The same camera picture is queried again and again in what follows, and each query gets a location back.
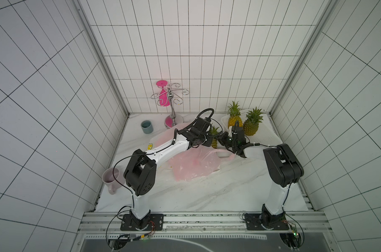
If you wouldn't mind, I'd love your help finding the pink plastic bag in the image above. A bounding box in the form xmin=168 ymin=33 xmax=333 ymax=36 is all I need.
xmin=154 ymin=122 xmax=236 ymax=182

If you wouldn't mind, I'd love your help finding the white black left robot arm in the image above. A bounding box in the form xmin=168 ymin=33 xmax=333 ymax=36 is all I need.
xmin=123 ymin=117 xmax=212 ymax=221

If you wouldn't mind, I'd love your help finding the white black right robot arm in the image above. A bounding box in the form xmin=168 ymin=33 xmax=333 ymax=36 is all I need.
xmin=218 ymin=126 xmax=304 ymax=229

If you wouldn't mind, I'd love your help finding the yellow green pineapple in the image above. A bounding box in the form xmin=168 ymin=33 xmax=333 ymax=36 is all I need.
xmin=243 ymin=107 xmax=263 ymax=136

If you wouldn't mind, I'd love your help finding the orange yellow pineapple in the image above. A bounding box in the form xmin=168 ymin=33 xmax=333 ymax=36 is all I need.
xmin=227 ymin=101 xmax=243 ymax=127

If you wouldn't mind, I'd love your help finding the white plastic perforated basket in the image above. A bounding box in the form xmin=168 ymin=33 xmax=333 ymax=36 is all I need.
xmin=246 ymin=113 xmax=283 ymax=160

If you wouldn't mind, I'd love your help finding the teal green cup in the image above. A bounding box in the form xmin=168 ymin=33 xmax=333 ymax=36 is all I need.
xmin=141 ymin=120 xmax=154 ymax=134

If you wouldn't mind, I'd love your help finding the pink silver cup stand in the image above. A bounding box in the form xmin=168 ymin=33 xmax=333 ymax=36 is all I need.
xmin=151 ymin=80 xmax=189 ymax=129

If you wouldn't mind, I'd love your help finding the pale pink mug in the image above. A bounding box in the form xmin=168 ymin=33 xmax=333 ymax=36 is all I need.
xmin=102 ymin=168 xmax=125 ymax=195

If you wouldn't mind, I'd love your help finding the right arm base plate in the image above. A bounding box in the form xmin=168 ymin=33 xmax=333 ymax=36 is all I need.
xmin=242 ymin=213 xmax=290 ymax=231

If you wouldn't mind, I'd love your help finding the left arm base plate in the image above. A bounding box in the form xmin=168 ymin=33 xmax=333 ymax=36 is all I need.
xmin=120 ymin=213 xmax=164 ymax=232

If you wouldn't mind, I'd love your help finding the aluminium mounting rail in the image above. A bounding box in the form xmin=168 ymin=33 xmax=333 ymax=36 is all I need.
xmin=78 ymin=212 xmax=331 ymax=236

